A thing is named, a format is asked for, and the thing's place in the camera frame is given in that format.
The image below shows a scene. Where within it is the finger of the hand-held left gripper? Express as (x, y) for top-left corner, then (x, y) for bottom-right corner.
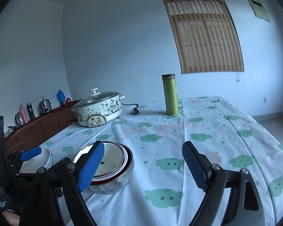
(5, 147), (42, 178)

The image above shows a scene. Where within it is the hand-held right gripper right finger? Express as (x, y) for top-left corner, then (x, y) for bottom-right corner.
(182, 141), (266, 226)

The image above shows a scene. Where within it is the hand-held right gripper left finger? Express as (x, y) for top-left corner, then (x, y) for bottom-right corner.
(19, 140), (105, 226)

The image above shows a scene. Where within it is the white floral plate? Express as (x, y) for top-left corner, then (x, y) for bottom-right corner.
(19, 148), (53, 174)

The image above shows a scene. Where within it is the small stainless steel bowl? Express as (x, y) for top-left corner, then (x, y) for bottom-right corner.
(74, 142), (129, 179)

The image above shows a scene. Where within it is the large stainless steel bowl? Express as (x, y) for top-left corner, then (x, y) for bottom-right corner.
(72, 141), (135, 195)

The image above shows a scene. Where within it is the person's left hand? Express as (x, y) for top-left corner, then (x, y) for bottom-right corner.
(2, 210), (21, 226)

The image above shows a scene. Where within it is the brown wooden sideboard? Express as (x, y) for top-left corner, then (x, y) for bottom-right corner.
(4, 99), (83, 158)

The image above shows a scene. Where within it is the silver electric kettle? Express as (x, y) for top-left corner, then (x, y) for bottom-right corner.
(15, 112), (24, 128)

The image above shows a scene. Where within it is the pink thermos flask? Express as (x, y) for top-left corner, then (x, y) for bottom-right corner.
(19, 104), (29, 123)

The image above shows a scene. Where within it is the black thermos flask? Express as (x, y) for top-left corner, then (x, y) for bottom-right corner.
(27, 102), (35, 119)

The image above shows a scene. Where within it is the stainless steel cooker pot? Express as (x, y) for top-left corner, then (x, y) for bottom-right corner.
(38, 95), (53, 114)

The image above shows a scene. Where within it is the speckled white electric pot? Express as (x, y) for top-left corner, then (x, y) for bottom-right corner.
(71, 94), (126, 128)

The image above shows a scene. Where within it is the blue thermos jug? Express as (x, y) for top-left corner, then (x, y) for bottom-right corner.
(56, 89), (66, 106)

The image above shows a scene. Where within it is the glass pot lid white knob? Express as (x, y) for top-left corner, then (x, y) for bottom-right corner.
(74, 88), (121, 107)

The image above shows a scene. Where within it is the green thermos bottle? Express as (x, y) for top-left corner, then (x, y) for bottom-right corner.
(162, 74), (179, 115)

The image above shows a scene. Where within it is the bamboo window blind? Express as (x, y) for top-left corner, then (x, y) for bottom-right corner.
(162, 0), (245, 83)

